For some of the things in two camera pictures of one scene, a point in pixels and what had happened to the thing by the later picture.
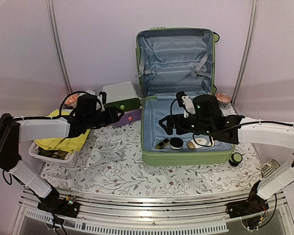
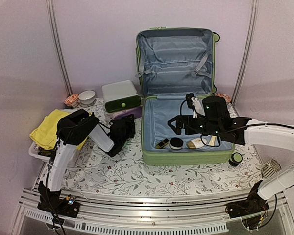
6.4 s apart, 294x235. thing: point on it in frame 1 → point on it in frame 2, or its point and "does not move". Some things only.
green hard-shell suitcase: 169,61 does not move
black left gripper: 112,116 → 130,122
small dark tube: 162,143 does not move
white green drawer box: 122,94 does not move
